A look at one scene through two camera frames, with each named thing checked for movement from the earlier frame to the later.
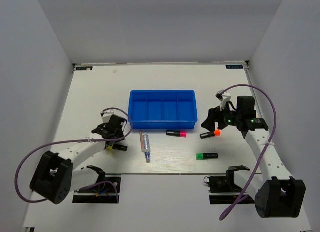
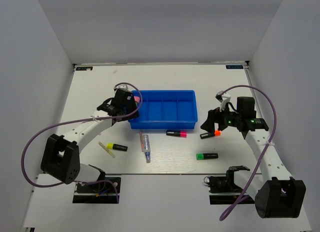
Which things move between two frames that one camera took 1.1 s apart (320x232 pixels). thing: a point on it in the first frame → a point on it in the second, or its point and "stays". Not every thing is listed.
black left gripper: (121, 135) → (132, 104)
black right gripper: (215, 115) stays
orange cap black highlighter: (210, 134) stays
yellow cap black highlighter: (118, 147) stays
